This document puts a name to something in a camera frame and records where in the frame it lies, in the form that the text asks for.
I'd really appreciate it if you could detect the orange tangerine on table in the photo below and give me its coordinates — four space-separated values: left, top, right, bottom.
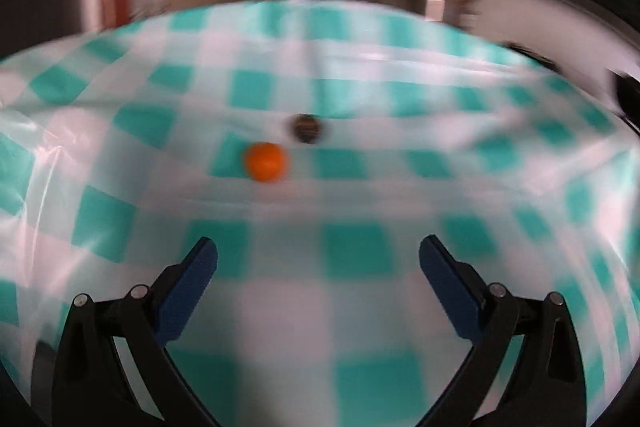
243 142 288 183

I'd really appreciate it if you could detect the teal white checkered tablecloth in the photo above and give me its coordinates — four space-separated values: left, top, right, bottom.
1 0 639 426

